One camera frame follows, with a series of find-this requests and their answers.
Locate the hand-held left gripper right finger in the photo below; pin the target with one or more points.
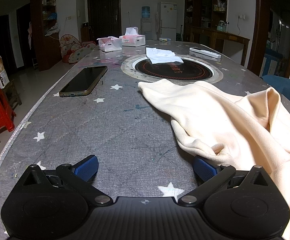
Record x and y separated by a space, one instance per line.
204 169

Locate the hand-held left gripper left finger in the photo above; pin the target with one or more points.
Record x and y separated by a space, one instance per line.
86 167

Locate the cream sweatshirt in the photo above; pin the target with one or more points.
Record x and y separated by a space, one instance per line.
222 110

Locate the black smartphone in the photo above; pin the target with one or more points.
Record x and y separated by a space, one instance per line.
85 78

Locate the round built-in induction hob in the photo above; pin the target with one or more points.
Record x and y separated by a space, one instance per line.
179 72

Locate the small wooden stool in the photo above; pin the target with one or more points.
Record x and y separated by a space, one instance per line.
12 92

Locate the white power strip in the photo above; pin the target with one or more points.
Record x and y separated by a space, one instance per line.
204 52

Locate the polka dot play tent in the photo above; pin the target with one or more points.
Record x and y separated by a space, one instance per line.
72 50

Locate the white crumpled cloth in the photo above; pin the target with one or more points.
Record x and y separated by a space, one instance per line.
161 55

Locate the white tissue box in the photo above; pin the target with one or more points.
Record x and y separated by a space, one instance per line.
110 45

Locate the dark wooden shelf unit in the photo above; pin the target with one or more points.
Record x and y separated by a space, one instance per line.
38 42

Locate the wooden side desk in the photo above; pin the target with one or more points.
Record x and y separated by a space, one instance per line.
222 36

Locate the pink tissue box with tissue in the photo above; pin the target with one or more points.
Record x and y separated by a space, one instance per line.
133 40

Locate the small flat packet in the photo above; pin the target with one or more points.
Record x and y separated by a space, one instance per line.
164 39

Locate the white plastic bag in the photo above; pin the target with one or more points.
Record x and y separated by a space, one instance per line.
53 29

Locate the hanging pink garment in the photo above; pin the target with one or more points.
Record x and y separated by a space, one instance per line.
30 35

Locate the clear glass jar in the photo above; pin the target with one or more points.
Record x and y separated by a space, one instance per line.
221 26

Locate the white water dispenser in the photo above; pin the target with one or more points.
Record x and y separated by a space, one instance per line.
146 28

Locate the dark wooden door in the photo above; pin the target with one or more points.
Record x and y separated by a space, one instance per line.
102 12

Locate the white refrigerator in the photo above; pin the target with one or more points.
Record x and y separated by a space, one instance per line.
166 17

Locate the tall wooden shelf cabinet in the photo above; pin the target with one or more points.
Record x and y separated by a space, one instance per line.
207 5

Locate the blue water bottle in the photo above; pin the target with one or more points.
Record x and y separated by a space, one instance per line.
146 12

